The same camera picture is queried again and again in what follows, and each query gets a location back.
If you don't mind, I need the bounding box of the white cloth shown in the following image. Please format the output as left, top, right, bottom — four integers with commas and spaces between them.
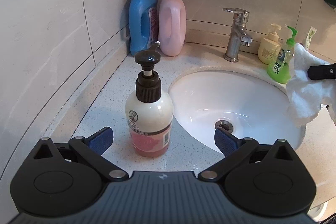
286, 43, 335, 127

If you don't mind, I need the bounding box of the white pink pump bottle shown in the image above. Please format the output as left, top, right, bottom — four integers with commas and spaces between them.
125, 41, 174, 157

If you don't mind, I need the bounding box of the chrome sink drain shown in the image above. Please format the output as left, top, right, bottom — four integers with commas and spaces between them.
215, 119, 234, 134

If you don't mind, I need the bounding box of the green white tube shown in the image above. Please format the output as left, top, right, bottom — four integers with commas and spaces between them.
301, 27, 317, 51

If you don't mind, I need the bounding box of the green pump soap bottle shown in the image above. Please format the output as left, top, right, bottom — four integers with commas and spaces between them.
266, 26, 297, 84

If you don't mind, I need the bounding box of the white ceramic sink basin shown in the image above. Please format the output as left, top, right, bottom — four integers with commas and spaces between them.
169, 71, 305, 151

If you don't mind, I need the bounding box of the cream yellow pump bottle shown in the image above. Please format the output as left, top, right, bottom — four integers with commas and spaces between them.
257, 23, 281, 64

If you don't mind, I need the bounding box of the chrome sink faucet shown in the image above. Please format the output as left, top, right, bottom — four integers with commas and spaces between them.
223, 8, 253, 63

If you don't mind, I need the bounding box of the pink pump detergent bottle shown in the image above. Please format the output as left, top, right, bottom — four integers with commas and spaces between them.
158, 0, 186, 56

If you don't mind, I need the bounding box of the blue detergent bottle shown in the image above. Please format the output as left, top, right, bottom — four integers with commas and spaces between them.
129, 0, 158, 55

